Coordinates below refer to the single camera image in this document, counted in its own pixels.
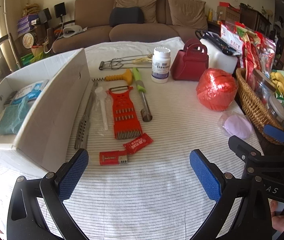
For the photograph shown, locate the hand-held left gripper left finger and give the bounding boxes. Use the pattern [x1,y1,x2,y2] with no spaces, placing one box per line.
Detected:
[6,148,90,240]

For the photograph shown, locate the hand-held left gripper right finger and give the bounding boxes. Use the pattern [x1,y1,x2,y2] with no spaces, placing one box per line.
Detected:
[189,149,274,240]

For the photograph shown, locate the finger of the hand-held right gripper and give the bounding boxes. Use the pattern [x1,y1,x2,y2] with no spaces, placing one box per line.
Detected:
[262,124,284,144]
[228,135,265,167]

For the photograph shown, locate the white cardboard box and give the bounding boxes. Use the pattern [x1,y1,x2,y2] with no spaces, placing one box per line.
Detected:
[0,48,91,178]

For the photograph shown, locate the red plastic string ball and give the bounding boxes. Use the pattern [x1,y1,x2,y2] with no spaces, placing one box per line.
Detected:
[196,68,238,112]

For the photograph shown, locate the red bag-shaped gift box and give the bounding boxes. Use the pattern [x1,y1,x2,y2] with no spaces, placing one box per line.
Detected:
[170,39,209,82]

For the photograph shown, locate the person's right hand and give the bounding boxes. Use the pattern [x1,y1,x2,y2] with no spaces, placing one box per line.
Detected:
[269,199,284,232]

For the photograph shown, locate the purple round pad in wrapper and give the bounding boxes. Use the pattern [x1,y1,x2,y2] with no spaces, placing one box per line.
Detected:
[218,112,254,141]

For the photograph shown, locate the jar with silver lid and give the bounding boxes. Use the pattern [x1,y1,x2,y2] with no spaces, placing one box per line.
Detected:
[267,95,284,123]

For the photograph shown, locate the small red box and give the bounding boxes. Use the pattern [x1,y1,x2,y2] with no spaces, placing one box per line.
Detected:
[99,150,129,166]

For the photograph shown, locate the wicker basket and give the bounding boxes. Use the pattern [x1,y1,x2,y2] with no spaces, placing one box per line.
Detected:
[236,67,284,146]

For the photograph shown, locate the glass jar with brown lid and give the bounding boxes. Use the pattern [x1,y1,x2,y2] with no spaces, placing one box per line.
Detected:
[252,69,278,98]

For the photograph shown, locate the striped white tablecloth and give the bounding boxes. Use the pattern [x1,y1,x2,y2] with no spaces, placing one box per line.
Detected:
[0,37,265,240]

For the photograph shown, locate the bananas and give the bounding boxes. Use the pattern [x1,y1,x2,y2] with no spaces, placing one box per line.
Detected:
[270,71,284,99]

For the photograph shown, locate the red sachet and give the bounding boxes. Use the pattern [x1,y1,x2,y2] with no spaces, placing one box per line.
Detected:
[123,133,155,155]

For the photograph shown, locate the teal cloth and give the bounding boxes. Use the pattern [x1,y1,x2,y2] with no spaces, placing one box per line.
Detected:
[0,97,36,136]

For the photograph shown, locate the white plastic scoop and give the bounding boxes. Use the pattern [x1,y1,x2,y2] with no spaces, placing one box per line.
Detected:
[94,87,109,131]

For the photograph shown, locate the red snack packets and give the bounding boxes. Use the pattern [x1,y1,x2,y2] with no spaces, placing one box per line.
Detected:
[234,22,276,83]

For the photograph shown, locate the red plastic grater peeler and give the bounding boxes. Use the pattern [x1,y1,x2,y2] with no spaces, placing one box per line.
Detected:
[107,85,142,140]

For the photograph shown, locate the white tissue box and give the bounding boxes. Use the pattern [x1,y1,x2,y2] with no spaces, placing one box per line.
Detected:
[200,36,239,74]

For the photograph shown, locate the blue white packet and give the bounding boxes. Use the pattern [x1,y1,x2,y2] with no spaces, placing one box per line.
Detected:
[14,80,49,105]

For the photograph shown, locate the black remote control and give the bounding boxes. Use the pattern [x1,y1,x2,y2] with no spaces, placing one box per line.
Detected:
[202,32,242,55]

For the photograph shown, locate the white red snack packet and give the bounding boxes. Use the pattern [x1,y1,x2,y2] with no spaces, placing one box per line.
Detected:
[219,22,244,55]

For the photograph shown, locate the dark wooden cabinet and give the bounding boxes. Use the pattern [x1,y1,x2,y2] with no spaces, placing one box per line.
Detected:
[239,4,272,38]

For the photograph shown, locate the white pill bottle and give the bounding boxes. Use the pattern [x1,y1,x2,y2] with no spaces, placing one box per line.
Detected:
[151,47,171,84]

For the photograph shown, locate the green plastic bags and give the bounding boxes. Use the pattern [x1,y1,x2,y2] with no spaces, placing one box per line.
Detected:
[19,52,44,66]

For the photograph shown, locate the brown cardboard box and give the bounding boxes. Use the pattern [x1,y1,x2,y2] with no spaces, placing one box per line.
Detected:
[217,5,241,23]

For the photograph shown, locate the yellow clothespin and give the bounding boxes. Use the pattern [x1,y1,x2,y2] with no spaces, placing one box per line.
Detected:
[132,56,154,64]

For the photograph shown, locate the round cookie tin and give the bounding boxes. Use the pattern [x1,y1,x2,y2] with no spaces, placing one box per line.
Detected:
[22,32,38,49]

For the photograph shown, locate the grey white neck massager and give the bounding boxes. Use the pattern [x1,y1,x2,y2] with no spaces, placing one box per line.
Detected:
[63,26,83,38]

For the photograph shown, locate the tan sofa pillow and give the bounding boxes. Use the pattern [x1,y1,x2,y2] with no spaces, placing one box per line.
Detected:
[114,0,160,24]
[165,0,207,31]

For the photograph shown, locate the brown sofa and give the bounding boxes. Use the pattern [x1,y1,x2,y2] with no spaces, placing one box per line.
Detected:
[52,0,223,53]

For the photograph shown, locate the stack of blue boxes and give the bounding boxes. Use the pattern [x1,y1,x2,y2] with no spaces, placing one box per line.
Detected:
[17,13,39,34]

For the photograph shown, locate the black speaker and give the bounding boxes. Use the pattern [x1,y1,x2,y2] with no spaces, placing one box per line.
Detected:
[37,8,53,23]
[54,2,66,18]

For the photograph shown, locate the black cushion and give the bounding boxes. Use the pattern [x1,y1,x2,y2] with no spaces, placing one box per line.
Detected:
[109,6,145,28]

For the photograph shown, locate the yellow handled corkscrew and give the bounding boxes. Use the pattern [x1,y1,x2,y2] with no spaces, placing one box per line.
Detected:
[91,70,134,86]

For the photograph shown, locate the wire dish clamp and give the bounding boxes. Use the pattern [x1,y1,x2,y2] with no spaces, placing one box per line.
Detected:
[99,54,155,71]

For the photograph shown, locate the green handled apple corer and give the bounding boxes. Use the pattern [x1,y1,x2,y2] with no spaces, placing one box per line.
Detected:
[132,67,153,123]

